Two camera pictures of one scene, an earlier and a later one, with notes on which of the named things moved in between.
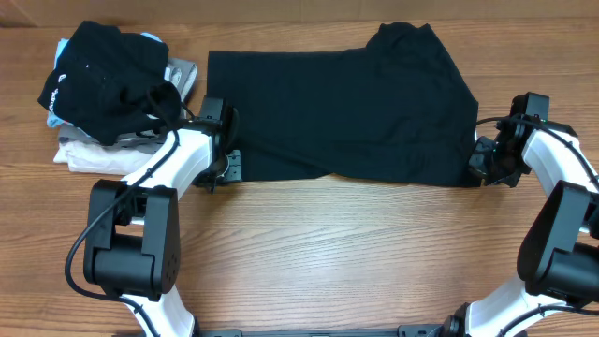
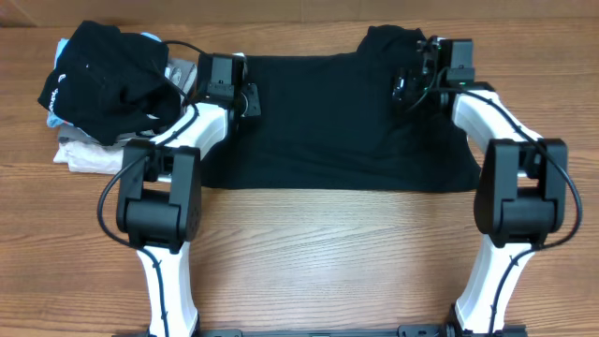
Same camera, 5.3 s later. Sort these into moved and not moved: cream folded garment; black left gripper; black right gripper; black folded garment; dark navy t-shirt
Moved: black right gripper; black left gripper
Not moved: dark navy t-shirt; black folded garment; cream folded garment
